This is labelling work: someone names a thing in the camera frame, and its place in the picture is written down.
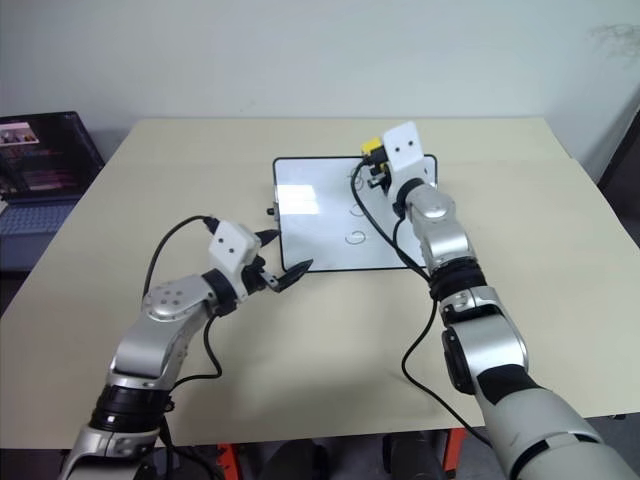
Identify orange frame post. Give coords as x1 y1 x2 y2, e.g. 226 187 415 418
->
216 441 242 480
446 426 467 480

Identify open laptop with blue keyboard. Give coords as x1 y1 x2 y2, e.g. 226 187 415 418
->
0 110 107 238

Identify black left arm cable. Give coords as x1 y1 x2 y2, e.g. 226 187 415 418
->
142 214 224 480

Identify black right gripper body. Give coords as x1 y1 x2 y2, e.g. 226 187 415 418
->
368 162 397 197

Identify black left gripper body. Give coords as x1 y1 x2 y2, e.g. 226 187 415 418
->
241 254 279 300

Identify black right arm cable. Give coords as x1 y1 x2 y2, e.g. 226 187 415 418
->
349 157 495 447

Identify dark brown cabinet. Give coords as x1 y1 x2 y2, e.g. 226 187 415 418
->
596 93 640 227

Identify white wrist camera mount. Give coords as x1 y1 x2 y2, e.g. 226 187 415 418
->
380 121 437 202
207 221 263 304

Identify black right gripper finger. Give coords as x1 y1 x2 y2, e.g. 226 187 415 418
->
361 147 391 171

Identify dark rounded shape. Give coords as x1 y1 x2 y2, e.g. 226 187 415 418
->
383 429 447 480

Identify black framed whiteboard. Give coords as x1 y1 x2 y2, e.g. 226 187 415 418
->
267 154 440 275

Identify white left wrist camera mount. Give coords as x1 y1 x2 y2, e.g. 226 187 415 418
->
207 221 263 304

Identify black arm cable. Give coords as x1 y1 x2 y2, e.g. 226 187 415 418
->
142 214 224 480
349 157 495 447

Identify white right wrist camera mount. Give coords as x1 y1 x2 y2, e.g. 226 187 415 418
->
380 121 437 202

